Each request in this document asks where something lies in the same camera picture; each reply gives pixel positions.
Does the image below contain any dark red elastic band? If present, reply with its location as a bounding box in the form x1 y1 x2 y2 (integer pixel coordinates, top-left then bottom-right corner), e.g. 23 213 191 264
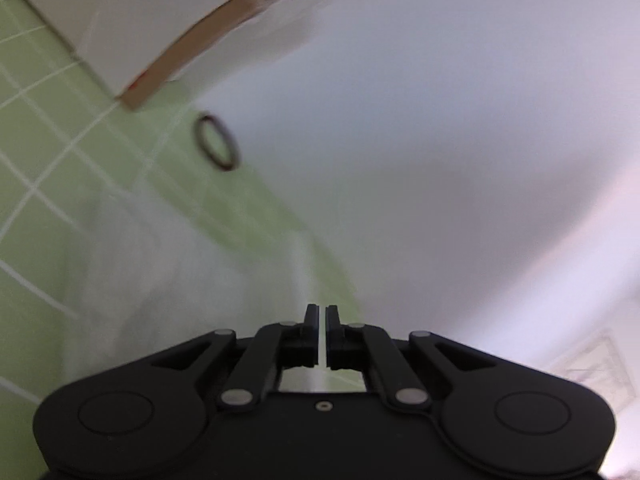
194 112 242 172

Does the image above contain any clear plastic shopping bag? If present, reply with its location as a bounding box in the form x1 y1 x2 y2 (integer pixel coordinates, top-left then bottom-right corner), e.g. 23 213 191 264
65 180 331 396

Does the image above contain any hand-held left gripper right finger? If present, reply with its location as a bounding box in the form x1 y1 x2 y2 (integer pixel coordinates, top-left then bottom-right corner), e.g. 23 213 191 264
325 304 493 413

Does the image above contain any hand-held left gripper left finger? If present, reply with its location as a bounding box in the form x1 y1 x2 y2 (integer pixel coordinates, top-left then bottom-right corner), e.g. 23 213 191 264
150 304 320 413

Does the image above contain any green checked tablecloth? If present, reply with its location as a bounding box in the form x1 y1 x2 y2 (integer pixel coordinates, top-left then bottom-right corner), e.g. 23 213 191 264
0 0 361 411

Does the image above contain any bubble-wrapped cardboard box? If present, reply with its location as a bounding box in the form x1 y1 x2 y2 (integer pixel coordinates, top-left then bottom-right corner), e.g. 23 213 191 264
10 0 333 111

